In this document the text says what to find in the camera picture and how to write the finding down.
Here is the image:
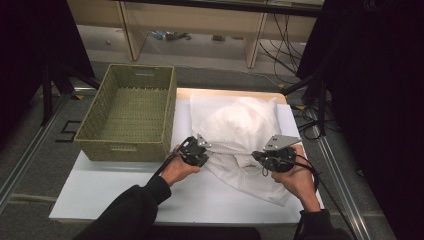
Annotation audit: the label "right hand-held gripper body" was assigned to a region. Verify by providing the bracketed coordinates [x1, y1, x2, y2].
[259, 134, 303, 174]

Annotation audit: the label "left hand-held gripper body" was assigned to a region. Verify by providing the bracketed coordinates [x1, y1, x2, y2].
[179, 133, 212, 168]

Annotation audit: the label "white cloth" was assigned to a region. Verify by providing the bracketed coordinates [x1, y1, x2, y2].
[189, 93, 304, 208]

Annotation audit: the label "green woven basket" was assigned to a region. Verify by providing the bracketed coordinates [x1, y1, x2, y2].
[73, 63, 178, 164]

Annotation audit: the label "person's left hand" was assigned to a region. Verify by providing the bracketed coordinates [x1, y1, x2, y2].
[160, 143, 201, 188]

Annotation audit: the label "person's right hand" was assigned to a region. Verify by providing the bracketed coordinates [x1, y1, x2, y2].
[271, 143, 322, 213]

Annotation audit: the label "white board mat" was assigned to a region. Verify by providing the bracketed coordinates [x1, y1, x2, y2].
[48, 99, 325, 225]

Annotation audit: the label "black metal stand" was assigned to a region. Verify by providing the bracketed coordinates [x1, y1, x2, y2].
[279, 71, 329, 138]
[39, 61, 102, 128]

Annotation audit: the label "black curtain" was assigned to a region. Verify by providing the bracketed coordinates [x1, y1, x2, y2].
[0, 0, 97, 151]
[295, 0, 424, 240]

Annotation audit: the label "beige wooden desk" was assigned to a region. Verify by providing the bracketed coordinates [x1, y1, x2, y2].
[66, 0, 325, 70]

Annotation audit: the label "left hand-held gripper cable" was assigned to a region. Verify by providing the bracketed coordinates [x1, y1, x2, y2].
[145, 150, 184, 185]

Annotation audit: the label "hand-held gripper cable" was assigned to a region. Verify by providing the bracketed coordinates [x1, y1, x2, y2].
[261, 155, 359, 240]
[145, 150, 184, 185]

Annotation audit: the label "right hand-held gripper cable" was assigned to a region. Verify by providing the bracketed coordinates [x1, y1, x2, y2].
[261, 155, 359, 240]

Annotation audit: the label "black floor cables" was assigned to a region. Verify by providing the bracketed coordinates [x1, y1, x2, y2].
[259, 13, 303, 77]
[292, 103, 326, 142]

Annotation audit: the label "metal floor rail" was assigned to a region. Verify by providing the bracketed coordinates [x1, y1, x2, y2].
[0, 87, 98, 212]
[311, 133, 373, 240]

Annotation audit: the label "power strip with blue cable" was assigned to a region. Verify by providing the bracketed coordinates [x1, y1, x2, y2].
[147, 30, 193, 42]

